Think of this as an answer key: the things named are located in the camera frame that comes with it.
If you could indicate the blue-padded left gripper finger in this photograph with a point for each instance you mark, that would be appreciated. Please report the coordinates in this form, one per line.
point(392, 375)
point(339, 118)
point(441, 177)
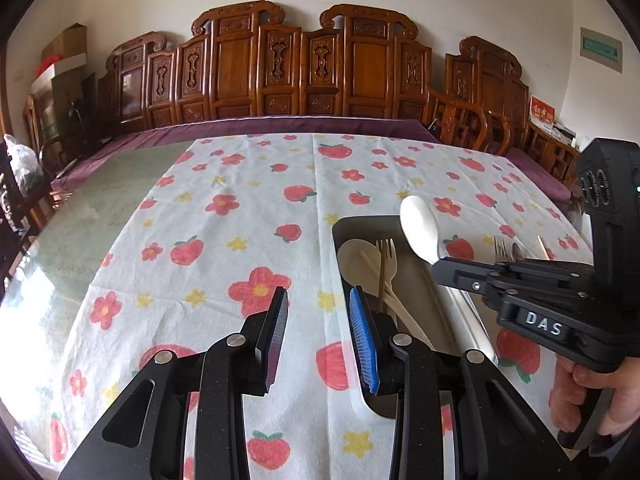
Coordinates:
point(378, 368)

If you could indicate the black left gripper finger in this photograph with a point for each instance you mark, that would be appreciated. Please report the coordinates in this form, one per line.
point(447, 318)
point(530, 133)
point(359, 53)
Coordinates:
point(264, 332)

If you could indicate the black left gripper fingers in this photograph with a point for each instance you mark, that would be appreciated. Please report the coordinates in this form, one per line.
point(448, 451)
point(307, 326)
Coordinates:
point(465, 272)

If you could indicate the wooden chopstick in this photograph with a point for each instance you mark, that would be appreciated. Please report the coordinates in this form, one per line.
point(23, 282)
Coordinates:
point(371, 258)
point(543, 247)

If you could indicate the stainless steel fork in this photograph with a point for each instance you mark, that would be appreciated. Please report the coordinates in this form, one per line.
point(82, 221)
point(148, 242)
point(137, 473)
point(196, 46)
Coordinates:
point(502, 251)

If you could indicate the stainless steel spoon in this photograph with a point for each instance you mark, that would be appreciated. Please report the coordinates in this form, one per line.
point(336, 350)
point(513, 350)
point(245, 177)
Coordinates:
point(517, 252)

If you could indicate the person's right hand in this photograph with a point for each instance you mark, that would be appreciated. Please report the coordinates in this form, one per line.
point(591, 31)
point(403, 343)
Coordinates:
point(578, 391)

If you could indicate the wooden chopstick in tray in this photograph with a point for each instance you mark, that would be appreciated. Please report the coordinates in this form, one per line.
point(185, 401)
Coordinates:
point(371, 258)

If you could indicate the metal rectangular tray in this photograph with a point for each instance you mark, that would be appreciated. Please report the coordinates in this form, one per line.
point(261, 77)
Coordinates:
point(447, 316)

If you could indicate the purple armchair cushion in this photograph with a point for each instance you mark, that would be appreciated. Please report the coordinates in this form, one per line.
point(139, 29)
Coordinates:
point(554, 189)

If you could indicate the strawberry flower tablecloth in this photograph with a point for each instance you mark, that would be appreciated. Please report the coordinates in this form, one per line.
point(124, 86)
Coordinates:
point(183, 244)

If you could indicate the red gift box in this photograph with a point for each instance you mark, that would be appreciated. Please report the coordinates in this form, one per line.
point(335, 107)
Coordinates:
point(541, 112)

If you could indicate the carved wooden armchair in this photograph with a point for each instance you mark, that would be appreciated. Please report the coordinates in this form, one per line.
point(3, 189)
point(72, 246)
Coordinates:
point(485, 74)

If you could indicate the purple bench cushion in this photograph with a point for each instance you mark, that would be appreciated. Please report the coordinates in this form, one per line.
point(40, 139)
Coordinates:
point(409, 129)

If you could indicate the carved wooden sofa bench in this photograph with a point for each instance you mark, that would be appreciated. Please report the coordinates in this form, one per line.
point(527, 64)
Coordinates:
point(242, 61)

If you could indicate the green wall panel box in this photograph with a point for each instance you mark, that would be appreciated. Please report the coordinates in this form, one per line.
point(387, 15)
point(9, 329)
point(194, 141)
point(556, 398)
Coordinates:
point(602, 49)

